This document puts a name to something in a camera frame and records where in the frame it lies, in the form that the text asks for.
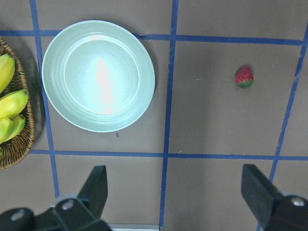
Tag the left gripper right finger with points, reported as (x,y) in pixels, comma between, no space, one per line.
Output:
(273,210)

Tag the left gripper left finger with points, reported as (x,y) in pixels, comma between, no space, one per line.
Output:
(76,213)

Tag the light green plate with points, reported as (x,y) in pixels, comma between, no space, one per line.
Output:
(98,76)

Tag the woven wicker basket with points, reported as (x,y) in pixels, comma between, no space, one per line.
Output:
(15,150)

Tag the yellow banana bunch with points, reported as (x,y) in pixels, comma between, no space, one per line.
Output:
(12,104)

